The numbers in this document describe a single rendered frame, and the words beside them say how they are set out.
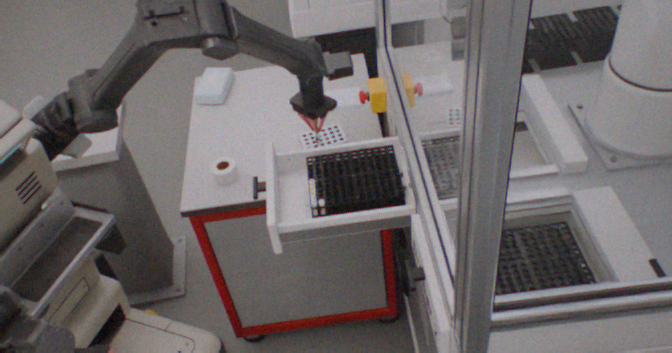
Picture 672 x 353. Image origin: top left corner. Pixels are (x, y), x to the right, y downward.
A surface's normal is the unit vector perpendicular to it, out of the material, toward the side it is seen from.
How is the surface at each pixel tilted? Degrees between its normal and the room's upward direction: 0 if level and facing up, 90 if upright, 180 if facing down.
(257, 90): 0
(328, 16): 90
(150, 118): 0
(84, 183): 90
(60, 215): 90
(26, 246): 90
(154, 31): 39
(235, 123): 0
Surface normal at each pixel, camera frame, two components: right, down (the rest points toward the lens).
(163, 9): 0.24, -0.22
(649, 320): 0.09, 0.68
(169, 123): -0.11, -0.72
